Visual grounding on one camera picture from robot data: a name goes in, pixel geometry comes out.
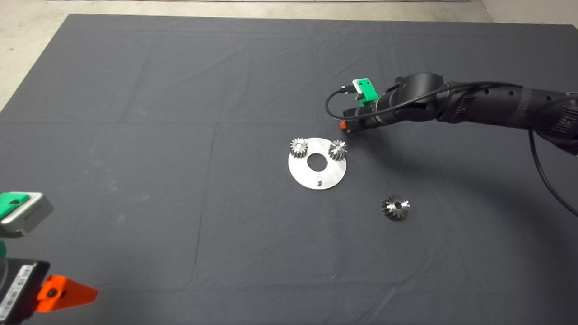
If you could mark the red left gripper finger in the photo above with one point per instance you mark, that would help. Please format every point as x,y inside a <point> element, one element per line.
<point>65,293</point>

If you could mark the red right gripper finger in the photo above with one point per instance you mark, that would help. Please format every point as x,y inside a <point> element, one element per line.
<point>344,126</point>

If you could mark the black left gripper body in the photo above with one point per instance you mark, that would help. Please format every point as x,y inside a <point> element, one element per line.
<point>16,289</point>

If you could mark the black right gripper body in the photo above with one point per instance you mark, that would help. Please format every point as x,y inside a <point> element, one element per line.
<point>375,115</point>

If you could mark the large steel gear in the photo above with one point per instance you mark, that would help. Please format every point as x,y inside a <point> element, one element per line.
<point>395,207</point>

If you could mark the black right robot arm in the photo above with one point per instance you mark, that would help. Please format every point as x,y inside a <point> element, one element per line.
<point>487,101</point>

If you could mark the small steel gear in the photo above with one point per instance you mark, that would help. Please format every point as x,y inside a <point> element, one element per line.
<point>337,150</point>
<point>298,147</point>

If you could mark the round metal plate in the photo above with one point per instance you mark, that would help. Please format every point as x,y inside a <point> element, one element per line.
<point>334,174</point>

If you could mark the dark grey table cloth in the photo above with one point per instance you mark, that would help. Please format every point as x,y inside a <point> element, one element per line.
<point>180,135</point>

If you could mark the green right camera mount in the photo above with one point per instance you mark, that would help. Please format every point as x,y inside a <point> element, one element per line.
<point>368,92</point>

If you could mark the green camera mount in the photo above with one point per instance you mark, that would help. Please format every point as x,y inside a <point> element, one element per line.
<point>368,92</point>
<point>11,203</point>

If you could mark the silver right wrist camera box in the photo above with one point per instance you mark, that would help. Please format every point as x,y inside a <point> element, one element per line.
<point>358,85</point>

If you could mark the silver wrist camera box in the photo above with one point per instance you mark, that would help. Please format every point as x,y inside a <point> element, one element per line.
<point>358,85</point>
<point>34,214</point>

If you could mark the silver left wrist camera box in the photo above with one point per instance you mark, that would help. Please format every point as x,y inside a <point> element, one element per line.
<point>34,214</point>

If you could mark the green left camera mount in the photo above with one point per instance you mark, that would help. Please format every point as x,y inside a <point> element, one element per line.
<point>11,203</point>

